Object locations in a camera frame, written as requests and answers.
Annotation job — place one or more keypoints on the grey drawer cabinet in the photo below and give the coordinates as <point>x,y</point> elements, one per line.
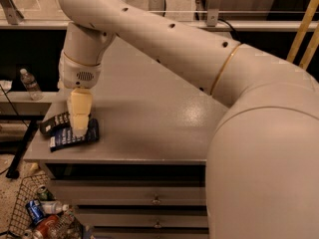
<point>144,177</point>

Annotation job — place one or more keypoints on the blue soda can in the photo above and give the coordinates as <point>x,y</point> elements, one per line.
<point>35,211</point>

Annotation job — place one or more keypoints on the wire mesh basket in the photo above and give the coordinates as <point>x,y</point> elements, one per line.
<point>21,226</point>

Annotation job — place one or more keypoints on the metal railing with posts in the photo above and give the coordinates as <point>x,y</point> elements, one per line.
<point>47,14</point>

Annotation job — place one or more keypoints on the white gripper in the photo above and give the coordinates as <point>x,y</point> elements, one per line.
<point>79,74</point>

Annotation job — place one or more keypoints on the green can in basket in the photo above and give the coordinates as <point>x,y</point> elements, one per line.
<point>44,194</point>

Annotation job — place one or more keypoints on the blue blueberry rxbar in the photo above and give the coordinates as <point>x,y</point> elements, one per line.
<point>64,137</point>

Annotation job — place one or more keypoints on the red soda can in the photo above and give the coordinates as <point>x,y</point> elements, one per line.
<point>41,230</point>

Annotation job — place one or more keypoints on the clear plastic water bottle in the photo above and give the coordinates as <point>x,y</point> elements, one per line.
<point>31,85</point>

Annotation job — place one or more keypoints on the grey side bench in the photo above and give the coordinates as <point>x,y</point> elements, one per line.
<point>19,106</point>

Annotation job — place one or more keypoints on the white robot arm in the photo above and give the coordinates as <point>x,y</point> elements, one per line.
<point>262,167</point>

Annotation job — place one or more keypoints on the dark brown chocolate rxbar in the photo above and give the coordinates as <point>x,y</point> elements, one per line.
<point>51,125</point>

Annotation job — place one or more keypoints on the plastic bottle in basket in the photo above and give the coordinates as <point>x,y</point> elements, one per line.
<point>54,207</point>

